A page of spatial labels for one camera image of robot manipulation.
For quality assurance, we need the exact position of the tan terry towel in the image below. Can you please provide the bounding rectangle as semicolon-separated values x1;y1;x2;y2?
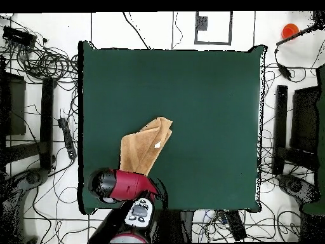
119;116;174;177

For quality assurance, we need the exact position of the dark green table cloth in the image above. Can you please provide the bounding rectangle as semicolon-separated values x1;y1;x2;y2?
77;40;267;215

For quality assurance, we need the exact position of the black power strip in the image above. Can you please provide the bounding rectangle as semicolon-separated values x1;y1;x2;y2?
57;117;77;160
224;210;248;241

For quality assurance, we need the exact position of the black stand bar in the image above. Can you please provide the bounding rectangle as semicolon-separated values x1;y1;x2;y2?
272;85;289;175
39;77;55;170

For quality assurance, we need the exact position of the grey stand base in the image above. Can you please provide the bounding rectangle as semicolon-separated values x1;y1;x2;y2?
2;167;50;243
277;173;321;205

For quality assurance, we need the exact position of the black power adapter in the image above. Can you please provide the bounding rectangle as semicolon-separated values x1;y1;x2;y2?
277;63;293;81

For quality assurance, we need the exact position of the dark box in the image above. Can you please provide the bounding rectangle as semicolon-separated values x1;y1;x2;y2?
0;71;27;137
289;85;321;153

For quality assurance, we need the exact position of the orange cup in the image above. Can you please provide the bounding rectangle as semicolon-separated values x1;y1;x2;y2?
281;23;300;40

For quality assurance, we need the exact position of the black rod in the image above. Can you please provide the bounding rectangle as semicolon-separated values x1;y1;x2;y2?
275;21;325;47

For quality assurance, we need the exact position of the black electronics box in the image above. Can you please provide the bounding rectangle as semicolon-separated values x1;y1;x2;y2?
1;25;37;48

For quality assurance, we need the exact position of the grey square floor frame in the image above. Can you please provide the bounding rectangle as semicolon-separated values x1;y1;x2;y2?
194;11;233;46

